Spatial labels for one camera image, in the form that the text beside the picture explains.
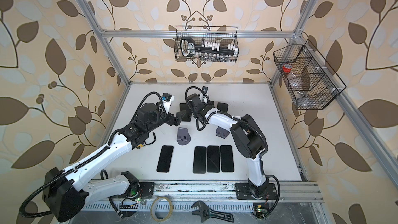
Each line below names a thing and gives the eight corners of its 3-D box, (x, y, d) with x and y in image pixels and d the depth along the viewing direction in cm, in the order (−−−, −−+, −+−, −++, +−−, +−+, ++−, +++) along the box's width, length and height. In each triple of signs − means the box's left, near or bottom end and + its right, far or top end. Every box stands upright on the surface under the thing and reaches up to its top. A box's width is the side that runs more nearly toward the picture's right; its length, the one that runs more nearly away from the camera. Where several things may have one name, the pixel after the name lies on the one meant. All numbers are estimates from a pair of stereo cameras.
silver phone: (157, 171, 83) (156, 170, 81) (163, 147, 92) (162, 145, 90) (168, 172, 83) (167, 171, 81) (173, 147, 92) (172, 145, 90)
